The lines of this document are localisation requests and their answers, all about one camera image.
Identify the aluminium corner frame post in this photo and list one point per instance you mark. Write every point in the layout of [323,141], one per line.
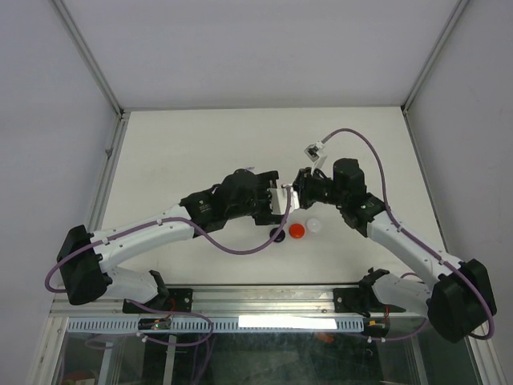
[447,30]

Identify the white round charging case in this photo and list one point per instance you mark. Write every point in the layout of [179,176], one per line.
[313,225]

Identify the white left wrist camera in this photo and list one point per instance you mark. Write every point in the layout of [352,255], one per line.
[283,198]

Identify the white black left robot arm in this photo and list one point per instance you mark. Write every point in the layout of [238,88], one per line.
[90,263]

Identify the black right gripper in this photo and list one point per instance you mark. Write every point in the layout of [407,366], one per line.
[302,184]

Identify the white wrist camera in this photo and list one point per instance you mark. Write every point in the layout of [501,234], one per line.
[283,198]
[316,154]

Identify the left aluminium frame post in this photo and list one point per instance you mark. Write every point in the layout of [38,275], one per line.
[70,25]

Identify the black round charging case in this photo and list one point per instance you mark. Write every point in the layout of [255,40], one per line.
[277,235]

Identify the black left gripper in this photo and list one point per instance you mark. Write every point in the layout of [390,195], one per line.
[266,216]

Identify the white slotted cable duct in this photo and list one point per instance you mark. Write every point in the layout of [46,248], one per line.
[243,324]

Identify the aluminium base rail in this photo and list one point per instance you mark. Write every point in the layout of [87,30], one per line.
[217,301]

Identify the orange round charging case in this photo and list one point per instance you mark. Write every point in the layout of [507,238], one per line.
[296,230]

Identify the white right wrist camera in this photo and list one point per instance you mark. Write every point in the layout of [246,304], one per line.
[316,154]

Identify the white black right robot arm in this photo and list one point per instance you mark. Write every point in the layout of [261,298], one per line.
[453,295]

